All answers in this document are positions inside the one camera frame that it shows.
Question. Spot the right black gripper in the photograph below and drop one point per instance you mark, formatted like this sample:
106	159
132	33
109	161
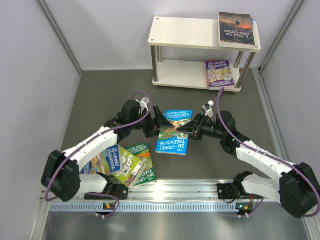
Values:
194	128

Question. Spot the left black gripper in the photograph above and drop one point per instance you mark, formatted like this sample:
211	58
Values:
160	121

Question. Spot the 26-storey treehouse blue book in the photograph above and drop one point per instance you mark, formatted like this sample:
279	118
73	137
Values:
170	141

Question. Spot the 104-storey treehouse green book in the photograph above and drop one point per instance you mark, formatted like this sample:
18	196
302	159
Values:
142	152

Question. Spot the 65-storey treehouse lime book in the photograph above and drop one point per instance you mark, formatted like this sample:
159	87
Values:
132	168

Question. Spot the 91-storey treehouse blue book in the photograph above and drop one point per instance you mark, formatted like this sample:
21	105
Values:
107	162

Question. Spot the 52-storey treehouse purple book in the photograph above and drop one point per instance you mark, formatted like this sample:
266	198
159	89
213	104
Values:
218	74

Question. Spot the tale of two cities book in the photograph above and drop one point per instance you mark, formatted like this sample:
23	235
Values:
236	28

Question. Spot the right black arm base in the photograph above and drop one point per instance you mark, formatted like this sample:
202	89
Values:
228	192

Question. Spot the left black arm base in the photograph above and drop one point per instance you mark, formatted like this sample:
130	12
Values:
118	191

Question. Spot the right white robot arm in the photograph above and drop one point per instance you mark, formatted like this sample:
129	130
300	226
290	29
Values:
293	186

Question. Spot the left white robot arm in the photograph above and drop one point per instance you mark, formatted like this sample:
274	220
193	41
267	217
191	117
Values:
62	176

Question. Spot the white two-tier wooden shelf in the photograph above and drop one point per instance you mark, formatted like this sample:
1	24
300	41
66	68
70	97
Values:
199	34

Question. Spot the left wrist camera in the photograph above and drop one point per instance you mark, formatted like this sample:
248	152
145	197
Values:
146	101

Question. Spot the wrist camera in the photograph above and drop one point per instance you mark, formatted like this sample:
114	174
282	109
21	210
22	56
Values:
208	108
146	101

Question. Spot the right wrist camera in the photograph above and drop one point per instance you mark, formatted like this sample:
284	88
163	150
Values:
208	108

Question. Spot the aluminium mounting rail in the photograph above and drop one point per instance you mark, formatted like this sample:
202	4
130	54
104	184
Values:
162	196

